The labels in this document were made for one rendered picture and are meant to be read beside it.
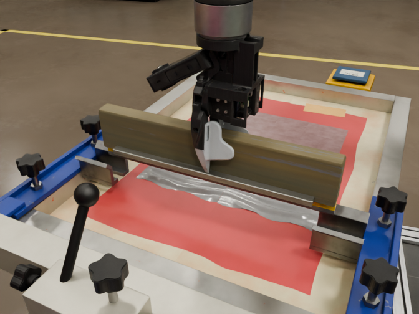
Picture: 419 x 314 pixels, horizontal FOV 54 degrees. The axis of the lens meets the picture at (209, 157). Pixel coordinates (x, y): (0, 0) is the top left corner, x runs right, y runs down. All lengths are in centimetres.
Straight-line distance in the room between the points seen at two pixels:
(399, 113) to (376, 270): 61
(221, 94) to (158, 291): 26
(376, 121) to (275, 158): 55
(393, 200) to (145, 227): 39
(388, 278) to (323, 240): 14
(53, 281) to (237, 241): 31
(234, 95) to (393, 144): 48
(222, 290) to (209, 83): 28
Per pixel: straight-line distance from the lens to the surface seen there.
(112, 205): 77
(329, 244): 64
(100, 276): 42
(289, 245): 69
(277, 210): 74
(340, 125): 106
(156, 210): 75
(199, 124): 57
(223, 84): 56
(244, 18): 53
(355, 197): 82
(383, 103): 115
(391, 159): 89
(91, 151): 85
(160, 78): 61
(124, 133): 71
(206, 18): 53
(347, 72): 136
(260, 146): 59
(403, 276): 175
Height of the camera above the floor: 143
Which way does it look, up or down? 33 degrees down
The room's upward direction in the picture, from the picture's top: straight up
